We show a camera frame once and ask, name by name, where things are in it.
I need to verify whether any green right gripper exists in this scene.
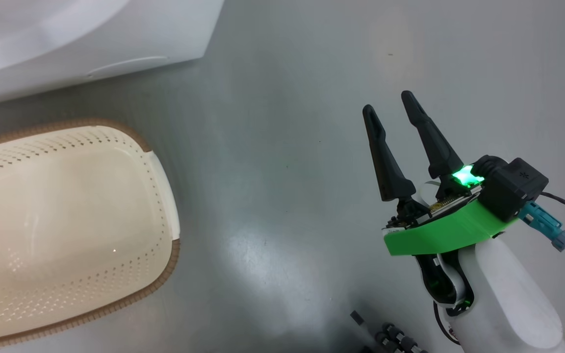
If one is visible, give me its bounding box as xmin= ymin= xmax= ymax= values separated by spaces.
xmin=362 ymin=91 xmax=518 ymax=256

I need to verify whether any white front-load washing machine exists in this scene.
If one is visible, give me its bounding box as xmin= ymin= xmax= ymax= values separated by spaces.
xmin=0 ymin=0 xmax=225 ymax=108

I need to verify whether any oval white filter cover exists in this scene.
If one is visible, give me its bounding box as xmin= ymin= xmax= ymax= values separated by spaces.
xmin=86 ymin=55 xmax=170 ymax=79

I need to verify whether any cream perforated laundry basket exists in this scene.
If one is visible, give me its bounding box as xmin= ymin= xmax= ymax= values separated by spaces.
xmin=0 ymin=118 xmax=181 ymax=349

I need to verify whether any teal cable connector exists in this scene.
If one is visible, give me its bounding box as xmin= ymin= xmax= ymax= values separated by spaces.
xmin=518 ymin=202 xmax=565 ymax=252

